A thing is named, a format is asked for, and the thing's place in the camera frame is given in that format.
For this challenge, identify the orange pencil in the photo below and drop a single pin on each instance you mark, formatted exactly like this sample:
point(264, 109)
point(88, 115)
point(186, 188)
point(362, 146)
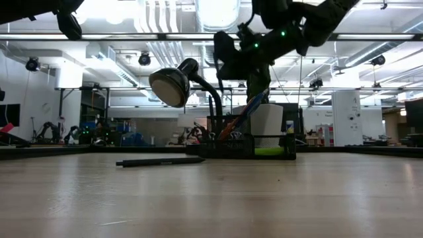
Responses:
point(228, 130)
point(246, 110)

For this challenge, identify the green sticky note pad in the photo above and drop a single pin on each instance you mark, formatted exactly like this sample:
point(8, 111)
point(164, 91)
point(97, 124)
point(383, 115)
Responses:
point(269, 151)

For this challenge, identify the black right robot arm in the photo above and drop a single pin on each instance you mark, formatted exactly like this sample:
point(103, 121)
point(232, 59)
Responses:
point(320, 20)

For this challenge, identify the background black robot arm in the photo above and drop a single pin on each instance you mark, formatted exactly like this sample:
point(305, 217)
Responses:
point(72, 132)
point(195, 134)
point(49, 127)

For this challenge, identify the black mesh desk organizer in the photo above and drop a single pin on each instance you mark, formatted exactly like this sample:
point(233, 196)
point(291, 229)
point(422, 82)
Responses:
point(228, 150)

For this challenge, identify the long ceiling light strip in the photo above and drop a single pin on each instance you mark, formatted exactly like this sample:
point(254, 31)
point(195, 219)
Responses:
point(115, 36)

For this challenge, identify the black ceiling spotlight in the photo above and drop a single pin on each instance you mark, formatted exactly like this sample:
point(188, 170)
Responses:
point(144, 59)
point(32, 63)
point(315, 82)
point(378, 60)

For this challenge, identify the black gooseneck desk lamp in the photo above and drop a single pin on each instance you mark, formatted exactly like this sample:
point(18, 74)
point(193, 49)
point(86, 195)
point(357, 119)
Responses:
point(168, 87)

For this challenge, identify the white lampshade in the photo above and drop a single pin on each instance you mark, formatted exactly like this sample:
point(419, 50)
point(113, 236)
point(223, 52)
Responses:
point(186, 120)

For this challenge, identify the yellow blue bottle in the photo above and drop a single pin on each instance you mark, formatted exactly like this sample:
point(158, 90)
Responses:
point(290, 127)

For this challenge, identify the black metal rack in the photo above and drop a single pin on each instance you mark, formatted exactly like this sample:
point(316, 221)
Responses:
point(61, 112)

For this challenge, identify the pink small object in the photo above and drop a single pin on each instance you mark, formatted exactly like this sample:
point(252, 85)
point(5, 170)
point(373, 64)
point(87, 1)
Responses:
point(6, 128)

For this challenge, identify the white square pillar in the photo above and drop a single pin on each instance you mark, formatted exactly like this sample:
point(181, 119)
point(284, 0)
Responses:
point(345, 115)

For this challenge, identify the blue storage bin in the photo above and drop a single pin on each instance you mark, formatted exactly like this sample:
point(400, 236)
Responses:
point(127, 139)

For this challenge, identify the black desk monitor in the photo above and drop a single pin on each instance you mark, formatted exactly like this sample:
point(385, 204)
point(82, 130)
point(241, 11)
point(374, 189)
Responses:
point(414, 114)

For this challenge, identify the white rectangular air duct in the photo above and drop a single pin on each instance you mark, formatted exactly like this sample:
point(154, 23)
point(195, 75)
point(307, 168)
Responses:
point(99, 54)

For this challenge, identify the silver round air duct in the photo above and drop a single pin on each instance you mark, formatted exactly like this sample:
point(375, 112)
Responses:
point(218, 13)

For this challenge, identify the black wall monitor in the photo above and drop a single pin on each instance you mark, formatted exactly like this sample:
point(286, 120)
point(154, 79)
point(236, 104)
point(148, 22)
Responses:
point(10, 115)

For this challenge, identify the black aluminium table frame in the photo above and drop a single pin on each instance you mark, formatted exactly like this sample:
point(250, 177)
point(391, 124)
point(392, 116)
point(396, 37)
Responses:
point(66, 150)

